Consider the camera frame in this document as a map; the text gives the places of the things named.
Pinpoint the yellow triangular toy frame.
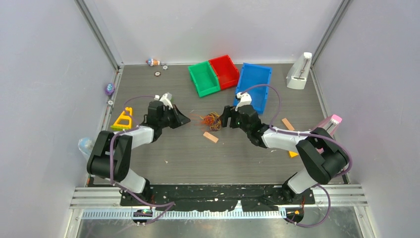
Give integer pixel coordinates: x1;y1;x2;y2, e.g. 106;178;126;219
110;107;133;131

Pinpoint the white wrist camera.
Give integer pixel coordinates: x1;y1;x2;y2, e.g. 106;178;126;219
235;92;252;111
154;92;173;110

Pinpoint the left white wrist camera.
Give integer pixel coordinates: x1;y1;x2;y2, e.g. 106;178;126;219
154;92;173;110

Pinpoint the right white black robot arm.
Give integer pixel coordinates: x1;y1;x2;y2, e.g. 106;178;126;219
220;105;352;204

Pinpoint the blue plastic bin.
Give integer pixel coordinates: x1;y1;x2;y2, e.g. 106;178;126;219
233;63;272;115

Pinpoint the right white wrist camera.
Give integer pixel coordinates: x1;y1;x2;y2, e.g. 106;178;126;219
235;92;252;111

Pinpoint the pink metronome box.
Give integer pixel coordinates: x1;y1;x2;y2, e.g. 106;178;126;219
312;114;342;137

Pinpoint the small figurine toy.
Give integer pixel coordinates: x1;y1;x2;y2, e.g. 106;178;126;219
146;58;161;66

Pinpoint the yellow orange toy piece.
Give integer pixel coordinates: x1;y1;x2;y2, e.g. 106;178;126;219
288;151;299;158

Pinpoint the clear plastic bottle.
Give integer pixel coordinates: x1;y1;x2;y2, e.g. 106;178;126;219
78;137;95;161

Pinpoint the small wooden block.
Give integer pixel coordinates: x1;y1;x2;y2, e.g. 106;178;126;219
203;131;219;143

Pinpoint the green plastic bin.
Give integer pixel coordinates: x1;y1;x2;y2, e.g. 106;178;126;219
188;61;221;98

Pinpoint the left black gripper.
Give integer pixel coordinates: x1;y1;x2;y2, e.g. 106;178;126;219
158;105;190;129

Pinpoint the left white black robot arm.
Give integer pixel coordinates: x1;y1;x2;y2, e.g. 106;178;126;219
87;101;191;205

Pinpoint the orange cable bundle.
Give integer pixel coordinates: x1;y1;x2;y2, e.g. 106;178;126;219
192;112;224;132

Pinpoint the red plastic bin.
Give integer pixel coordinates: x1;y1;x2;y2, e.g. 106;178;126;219
209;55;240;90

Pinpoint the white metronome box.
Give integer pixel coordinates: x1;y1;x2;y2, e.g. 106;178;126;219
286;52;313;90

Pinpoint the purple round toy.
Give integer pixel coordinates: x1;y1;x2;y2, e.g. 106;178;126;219
105;83;115;96

